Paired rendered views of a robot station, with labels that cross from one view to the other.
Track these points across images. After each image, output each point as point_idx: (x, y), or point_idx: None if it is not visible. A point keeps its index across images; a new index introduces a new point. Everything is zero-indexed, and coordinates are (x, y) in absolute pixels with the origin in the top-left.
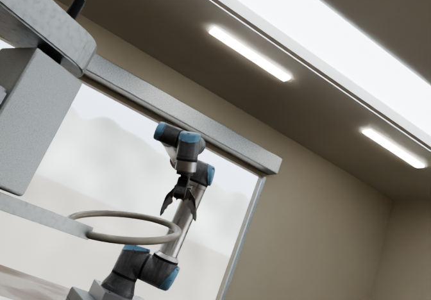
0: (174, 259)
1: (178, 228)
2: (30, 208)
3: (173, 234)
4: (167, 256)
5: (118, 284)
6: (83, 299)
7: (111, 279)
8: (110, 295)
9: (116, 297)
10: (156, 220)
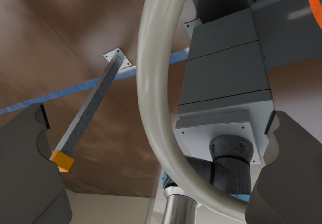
0: (170, 190)
1: (154, 124)
2: None
3: None
4: (182, 193)
5: (235, 146)
6: (272, 104)
7: (245, 151)
8: (239, 121)
9: (231, 122)
10: (239, 204)
